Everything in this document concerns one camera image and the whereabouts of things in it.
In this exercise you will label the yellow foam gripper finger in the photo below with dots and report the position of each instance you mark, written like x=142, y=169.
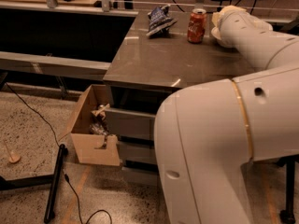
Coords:
x=217, y=16

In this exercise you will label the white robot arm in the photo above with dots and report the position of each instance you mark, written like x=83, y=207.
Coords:
x=205, y=133

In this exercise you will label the white paper bowl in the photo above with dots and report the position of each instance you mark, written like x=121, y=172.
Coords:
x=216, y=38

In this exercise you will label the red soda can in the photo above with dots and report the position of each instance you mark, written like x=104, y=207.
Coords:
x=197, y=26

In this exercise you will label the blue chip bag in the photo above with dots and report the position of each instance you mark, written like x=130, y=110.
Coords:
x=159, y=20

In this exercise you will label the grey drawer cabinet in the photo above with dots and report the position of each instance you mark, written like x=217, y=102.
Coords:
x=147, y=69

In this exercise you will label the top grey drawer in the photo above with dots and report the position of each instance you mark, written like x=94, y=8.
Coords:
x=130, y=124

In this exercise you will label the grey drawer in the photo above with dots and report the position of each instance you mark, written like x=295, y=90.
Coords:
x=140, y=176
x=137, y=152
x=130, y=124

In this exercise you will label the middle grey drawer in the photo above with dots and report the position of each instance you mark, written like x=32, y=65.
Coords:
x=137, y=152

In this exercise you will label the trash inside cardboard box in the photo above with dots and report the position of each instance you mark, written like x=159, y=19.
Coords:
x=99, y=121

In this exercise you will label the cardboard box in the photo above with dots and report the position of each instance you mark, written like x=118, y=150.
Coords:
x=91, y=146

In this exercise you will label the bottom grey drawer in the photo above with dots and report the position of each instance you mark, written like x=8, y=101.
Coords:
x=140, y=176

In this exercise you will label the black stand leg right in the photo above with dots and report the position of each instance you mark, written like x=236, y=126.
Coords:
x=287, y=215

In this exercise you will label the black table leg base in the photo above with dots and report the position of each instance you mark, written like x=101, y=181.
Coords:
x=53, y=180

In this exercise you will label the small wooden spinning top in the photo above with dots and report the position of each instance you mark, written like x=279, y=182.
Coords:
x=12, y=156

